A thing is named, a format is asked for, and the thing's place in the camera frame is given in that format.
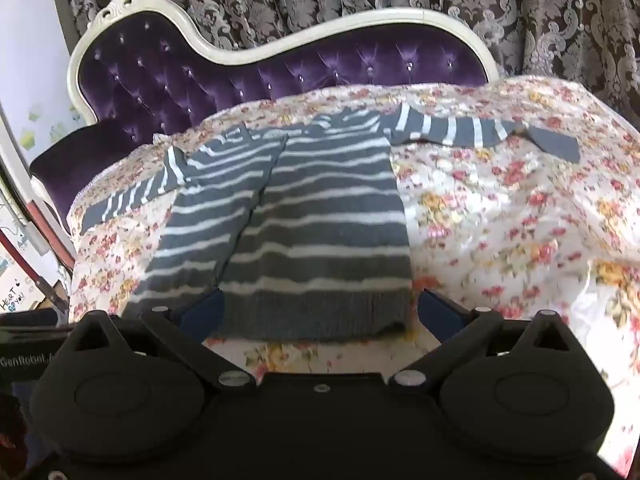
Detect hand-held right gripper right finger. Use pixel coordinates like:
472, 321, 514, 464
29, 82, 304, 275
389, 290, 583, 390

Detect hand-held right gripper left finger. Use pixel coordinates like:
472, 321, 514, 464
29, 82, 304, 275
60, 289, 257, 392

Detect grey white striped sweater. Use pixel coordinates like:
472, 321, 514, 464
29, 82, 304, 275
81, 102, 582, 343

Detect white handwritten note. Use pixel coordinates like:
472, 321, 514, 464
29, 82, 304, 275
0, 280, 32, 315

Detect floral print blanket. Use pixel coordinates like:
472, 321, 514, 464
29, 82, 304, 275
65, 74, 640, 480

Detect purple tufted headboard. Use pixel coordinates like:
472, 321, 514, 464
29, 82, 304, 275
29, 0, 498, 241

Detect green wall stickers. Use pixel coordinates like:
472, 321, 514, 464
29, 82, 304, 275
19, 104, 83, 150

